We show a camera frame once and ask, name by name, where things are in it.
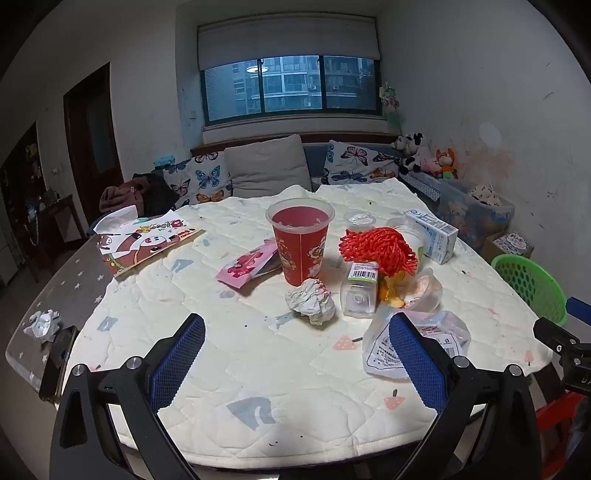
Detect orange peel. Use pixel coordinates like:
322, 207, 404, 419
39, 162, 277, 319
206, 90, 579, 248
379, 272, 416, 308

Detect white quilted mat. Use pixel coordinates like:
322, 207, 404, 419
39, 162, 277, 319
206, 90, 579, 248
78, 178, 555, 462

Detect green plastic basket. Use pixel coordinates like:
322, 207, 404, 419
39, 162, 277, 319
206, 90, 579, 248
491, 254, 568, 326

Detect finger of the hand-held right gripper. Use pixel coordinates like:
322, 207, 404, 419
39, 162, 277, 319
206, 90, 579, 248
532, 317, 581, 355
566, 296, 591, 320

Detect white paper ball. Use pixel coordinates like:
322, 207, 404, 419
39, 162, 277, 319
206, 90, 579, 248
284, 278, 336, 328

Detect red paper cup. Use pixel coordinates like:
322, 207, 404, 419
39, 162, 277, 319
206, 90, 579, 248
265, 198, 335, 288

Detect clear plastic bottle green label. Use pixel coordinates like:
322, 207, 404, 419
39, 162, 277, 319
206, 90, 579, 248
340, 261, 382, 318

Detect red plastic stool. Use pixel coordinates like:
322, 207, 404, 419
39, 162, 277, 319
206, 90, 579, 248
536, 392, 579, 445

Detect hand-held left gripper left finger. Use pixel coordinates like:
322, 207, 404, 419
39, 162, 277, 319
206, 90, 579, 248
50, 313, 207, 480

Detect butterfly print pillow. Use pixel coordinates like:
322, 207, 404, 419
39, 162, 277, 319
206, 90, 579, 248
163, 151, 234, 207
320, 140, 402, 186

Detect red mesh net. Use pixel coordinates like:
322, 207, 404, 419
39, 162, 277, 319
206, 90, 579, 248
338, 226, 419, 278

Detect small crumpled paper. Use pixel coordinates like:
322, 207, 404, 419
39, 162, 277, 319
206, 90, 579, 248
23, 309, 61, 345

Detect orange fox plush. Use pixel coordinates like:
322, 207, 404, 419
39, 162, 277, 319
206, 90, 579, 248
434, 148, 459, 180

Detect small wooden side table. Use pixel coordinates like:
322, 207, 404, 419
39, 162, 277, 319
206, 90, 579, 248
27, 194, 87, 261

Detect white roller blind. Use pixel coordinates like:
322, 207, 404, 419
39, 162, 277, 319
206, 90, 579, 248
197, 15, 382, 73

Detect clear printed plastic bag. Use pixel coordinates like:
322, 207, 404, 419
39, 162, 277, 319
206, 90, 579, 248
361, 309, 472, 380

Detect pink clothes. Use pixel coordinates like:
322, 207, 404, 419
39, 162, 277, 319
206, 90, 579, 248
100, 178, 151, 214

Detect white cup green leaf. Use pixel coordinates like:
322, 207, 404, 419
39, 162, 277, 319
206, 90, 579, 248
387, 217, 433, 265

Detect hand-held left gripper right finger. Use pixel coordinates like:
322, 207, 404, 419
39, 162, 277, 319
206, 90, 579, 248
388, 311, 542, 480

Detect black smartphone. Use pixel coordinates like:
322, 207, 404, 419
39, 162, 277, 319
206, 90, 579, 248
39, 325, 78, 401

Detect white milk carton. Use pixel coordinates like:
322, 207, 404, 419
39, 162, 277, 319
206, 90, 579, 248
404, 209, 459, 265

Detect pink snack wrapper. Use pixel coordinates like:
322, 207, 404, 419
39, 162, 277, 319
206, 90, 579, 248
215, 240, 281, 291

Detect grey pillow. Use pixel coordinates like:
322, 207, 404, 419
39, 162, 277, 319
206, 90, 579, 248
223, 134, 313, 199

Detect clear plastic lid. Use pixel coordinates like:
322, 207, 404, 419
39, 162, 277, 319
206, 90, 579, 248
344, 211, 378, 232

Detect black white cow plush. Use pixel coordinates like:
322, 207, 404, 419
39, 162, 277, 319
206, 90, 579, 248
392, 132, 433, 175

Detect grey star tablecloth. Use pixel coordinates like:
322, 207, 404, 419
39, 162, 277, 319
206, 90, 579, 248
6, 234, 118, 408

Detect window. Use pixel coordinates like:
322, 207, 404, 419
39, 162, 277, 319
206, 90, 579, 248
201, 54, 382, 126

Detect pink green flower decoration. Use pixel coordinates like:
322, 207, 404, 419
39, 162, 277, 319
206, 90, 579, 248
378, 82, 402, 112

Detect clear plastic container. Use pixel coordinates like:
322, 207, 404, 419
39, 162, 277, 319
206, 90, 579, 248
378, 267, 444, 315

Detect clear plastic storage box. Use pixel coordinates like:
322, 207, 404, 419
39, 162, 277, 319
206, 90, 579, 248
436, 178, 516, 241

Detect cardboard box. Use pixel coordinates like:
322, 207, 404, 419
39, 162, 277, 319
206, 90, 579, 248
480, 231, 535, 262

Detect brown wooden door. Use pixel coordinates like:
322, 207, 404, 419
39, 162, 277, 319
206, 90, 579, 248
63, 62, 125, 222

